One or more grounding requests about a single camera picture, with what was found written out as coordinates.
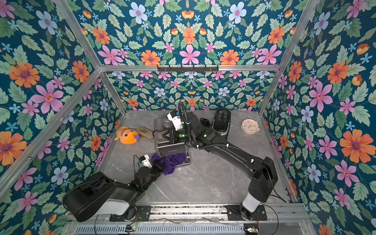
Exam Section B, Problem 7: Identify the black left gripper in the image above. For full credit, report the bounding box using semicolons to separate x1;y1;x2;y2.
141;157;166;191

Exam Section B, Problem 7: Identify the silver espresso coffee machine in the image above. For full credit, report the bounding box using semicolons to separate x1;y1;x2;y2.
153;110;191;166

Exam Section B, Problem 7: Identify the purple microfiber cloth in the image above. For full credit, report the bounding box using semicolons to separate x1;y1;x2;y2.
151;153;188;175

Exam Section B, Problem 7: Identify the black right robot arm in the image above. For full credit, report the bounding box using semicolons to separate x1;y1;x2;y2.
153;102;278;220

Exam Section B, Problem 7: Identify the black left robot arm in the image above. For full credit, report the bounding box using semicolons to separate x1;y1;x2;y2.
62;162;165;222

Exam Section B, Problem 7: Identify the black capsule coffee machine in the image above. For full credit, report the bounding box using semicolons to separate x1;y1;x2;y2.
212;109;231;139

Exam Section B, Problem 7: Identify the orange plush toy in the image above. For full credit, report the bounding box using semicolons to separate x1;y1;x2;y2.
114;126;140;145

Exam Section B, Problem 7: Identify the pink round alarm clock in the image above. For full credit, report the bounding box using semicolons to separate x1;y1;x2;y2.
241;119;260;135

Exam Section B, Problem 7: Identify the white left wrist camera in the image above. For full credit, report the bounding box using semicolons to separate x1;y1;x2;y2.
140;154;152;168

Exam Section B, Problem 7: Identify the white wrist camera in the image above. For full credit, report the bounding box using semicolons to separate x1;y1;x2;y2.
167;113;183;131
140;154;152;168

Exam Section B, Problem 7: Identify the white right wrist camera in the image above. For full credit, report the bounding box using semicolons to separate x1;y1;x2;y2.
167;113;183;131

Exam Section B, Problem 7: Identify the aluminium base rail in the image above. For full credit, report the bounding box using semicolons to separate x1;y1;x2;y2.
63;203;316;235

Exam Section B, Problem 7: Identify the black hook rail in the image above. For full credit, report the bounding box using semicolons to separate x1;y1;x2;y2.
157;65;219;72

